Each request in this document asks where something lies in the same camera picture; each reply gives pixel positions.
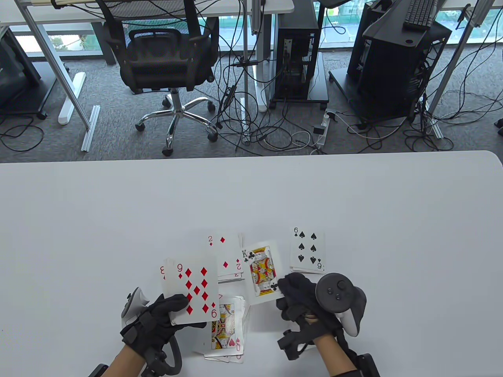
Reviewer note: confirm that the grey and white handheld controller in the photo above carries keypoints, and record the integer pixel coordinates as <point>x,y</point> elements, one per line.
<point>130,305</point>
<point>338,292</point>

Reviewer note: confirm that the black mesh office chair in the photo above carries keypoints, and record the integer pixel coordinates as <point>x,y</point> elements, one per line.
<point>157,66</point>

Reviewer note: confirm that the black tilted board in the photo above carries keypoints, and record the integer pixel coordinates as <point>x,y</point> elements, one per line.
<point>387,33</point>

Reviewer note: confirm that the stack of playing cards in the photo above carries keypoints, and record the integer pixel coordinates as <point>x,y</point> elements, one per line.
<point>177,282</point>

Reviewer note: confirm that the black flat floor stand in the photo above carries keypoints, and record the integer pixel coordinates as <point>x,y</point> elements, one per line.
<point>341,84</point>

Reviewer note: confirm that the face hearts playing card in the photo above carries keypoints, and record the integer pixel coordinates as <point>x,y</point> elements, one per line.
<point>226,328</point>

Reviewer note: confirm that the many-pip hearts playing card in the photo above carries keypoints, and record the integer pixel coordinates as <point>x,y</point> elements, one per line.
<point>216,358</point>

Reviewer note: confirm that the person's left hand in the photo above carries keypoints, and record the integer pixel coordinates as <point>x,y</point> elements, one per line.
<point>151,330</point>

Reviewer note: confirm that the person's left forearm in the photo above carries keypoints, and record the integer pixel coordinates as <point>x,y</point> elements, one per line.
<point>125,365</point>

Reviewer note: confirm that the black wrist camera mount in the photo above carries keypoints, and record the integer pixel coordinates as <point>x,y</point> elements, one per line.
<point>155,367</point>
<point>367,363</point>

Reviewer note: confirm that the face clubs playing card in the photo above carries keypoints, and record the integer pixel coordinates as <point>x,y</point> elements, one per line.
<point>259,267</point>

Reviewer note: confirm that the person's right forearm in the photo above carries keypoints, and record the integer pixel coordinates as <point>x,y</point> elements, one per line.
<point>336,355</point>

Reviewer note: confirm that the large black computer tower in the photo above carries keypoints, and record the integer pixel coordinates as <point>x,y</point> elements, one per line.
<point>393,78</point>

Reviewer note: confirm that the black keyboard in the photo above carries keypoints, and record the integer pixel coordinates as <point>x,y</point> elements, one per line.
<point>420,13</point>

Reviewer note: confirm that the many-pip spades playing card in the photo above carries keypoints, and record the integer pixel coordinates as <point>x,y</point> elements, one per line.
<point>306,251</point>

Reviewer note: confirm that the few-pip diamonds playing card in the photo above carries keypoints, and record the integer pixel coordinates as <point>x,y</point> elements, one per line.
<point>230,251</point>

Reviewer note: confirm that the person's right hand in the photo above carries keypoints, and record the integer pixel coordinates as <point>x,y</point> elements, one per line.
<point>298,294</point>

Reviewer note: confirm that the white power strip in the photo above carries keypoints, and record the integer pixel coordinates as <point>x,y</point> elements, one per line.
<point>323,135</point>

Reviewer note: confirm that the black rolling cabinet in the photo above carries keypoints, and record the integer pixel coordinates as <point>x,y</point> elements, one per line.
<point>15,78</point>

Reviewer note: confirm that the black computer case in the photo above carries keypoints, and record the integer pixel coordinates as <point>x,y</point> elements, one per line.
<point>355,47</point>

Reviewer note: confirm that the black rolling computer stand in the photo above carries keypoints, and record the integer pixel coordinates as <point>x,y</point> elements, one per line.
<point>320,88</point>

